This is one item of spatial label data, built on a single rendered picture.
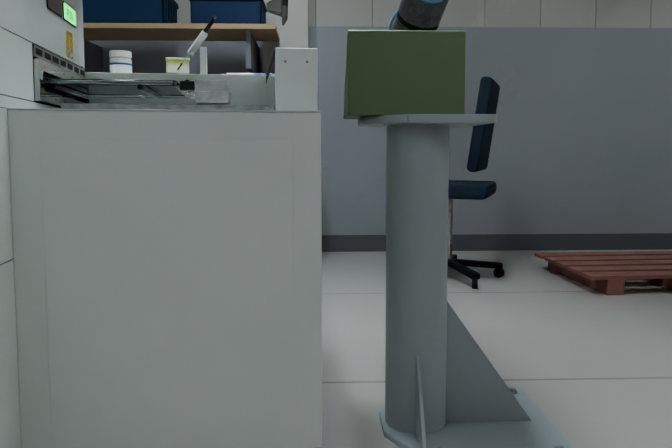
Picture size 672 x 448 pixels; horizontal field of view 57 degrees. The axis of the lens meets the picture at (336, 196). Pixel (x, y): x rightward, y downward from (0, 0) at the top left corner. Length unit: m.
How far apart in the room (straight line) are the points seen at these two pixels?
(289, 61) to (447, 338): 0.82
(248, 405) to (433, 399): 0.50
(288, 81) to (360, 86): 0.20
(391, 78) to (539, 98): 3.26
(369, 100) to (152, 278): 0.64
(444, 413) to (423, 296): 0.33
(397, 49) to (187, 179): 0.59
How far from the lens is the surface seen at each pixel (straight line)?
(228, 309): 1.35
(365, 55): 1.50
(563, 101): 4.76
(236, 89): 1.93
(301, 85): 1.38
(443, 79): 1.52
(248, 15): 3.87
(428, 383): 1.65
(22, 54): 1.49
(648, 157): 5.02
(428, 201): 1.54
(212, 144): 1.31
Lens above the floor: 0.74
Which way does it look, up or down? 4 degrees down
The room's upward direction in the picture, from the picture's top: straight up
